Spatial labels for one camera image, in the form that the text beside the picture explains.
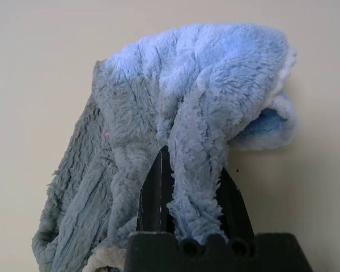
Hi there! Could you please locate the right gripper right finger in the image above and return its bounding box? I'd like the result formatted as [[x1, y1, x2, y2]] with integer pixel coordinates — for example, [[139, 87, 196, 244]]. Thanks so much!
[[215, 167, 256, 244]]

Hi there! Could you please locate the fluffy blue rag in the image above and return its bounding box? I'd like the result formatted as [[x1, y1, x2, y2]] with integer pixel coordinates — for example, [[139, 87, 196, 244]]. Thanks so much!
[[31, 22, 303, 272]]

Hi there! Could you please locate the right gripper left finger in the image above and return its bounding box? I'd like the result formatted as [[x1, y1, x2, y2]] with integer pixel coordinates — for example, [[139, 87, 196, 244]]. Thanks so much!
[[135, 144, 176, 235]]

